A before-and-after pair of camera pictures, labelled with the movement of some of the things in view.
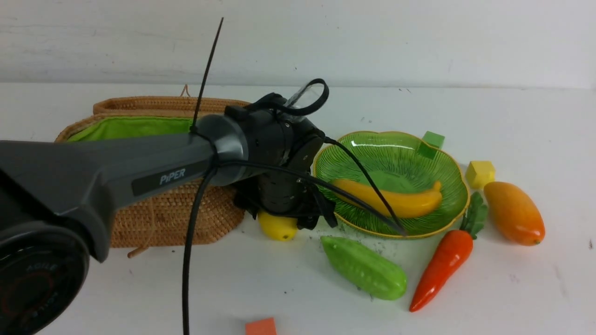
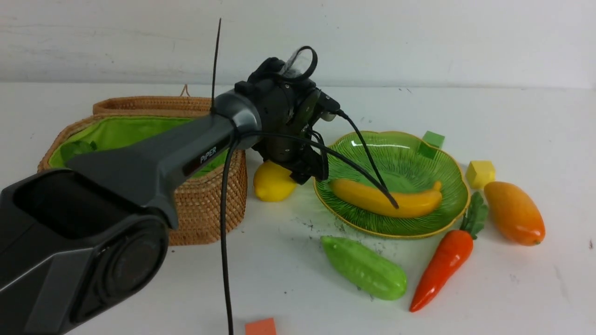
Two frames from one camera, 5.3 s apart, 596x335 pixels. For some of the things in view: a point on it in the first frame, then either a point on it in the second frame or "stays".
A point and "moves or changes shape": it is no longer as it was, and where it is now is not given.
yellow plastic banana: [399, 204] stays
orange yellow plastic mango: [514, 214] stays
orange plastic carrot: [453, 250] stays
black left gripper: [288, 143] → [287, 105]
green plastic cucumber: [370, 273] stays
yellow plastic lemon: [280, 229] moves or changes shape
